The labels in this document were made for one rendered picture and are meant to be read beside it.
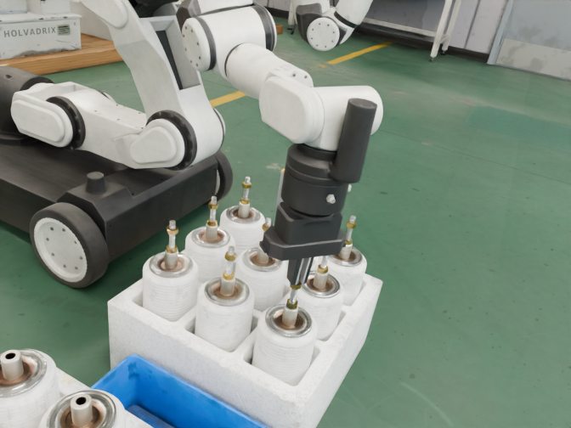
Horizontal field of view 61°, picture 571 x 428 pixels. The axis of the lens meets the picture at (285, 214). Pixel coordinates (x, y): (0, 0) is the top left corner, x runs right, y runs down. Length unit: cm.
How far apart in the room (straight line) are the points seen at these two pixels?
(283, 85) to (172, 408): 58
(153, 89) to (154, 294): 51
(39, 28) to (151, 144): 189
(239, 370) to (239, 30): 52
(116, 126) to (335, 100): 79
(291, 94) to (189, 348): 45
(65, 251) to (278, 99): 75
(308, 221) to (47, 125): 90
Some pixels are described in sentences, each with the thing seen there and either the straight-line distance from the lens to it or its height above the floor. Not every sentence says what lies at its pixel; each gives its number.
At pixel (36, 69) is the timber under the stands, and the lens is 289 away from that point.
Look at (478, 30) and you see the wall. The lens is 572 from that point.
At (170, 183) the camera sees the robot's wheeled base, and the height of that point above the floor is 18.
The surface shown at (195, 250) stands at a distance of 92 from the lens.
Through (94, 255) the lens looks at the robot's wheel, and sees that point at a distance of 113.
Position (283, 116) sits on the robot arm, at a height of 59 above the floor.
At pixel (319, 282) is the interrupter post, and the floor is 26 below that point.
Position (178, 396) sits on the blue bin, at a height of 8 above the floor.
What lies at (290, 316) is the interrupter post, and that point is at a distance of 76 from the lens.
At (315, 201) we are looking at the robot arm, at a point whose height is 49.
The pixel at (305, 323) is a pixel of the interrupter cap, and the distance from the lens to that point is 78.
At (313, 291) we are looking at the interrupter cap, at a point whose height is 25.
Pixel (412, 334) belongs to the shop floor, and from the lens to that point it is 123.
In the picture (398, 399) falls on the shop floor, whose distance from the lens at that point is 107.
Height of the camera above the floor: 76
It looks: 29 degrees down
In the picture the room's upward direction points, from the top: 9 degrees clockwise
